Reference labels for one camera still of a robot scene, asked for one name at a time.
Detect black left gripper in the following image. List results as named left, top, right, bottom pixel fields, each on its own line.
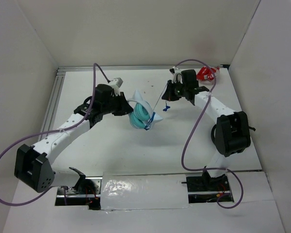
left=101, top=92, right=133, bottom=117

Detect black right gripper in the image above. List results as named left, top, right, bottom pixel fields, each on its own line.
left=162, top=79, right=188, bottom=101

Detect blue earphone cable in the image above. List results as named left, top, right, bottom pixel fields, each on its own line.
left=143, top=81, right=172, bottom=132

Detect teal cat-ear headphones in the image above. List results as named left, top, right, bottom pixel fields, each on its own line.
left=128, top=90, right=163, bottom=131

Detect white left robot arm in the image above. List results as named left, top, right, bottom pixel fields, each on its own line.
left=14, top=82, right=133, bottom=194

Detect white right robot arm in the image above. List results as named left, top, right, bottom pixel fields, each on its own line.
left=162, top=67, right=252, bottom=190

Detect red crumpled wrapper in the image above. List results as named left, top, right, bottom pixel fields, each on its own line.
left=196, top=67, right=220, bottom=83

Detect white taped cover sheet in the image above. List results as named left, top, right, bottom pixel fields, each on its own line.
left=100, top=174, right=189, bottom=211

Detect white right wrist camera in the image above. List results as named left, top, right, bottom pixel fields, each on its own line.
left=169, top=67, right=182, bottom=83

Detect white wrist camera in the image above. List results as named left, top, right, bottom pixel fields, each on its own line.
left=108, top=78, right=123, bottom=96
left=169, top=67, right=182, bottom=83

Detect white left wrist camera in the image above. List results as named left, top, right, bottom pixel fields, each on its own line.
left=108, top=78, right=123, bottom=96

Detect aluminium side rail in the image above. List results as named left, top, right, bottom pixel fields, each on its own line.
left=41, top=68, right=65, bottom=132

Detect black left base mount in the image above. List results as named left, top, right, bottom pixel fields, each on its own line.
left=55, top=177, right=102, bottom=210

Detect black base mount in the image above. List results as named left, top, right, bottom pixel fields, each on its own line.
left=55, top=177, right=102, bottom=210
left=181, top=175, right=234, bottom=204

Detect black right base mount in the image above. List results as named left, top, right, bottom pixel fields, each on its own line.
left=181, top=175, right=234, bottom=204

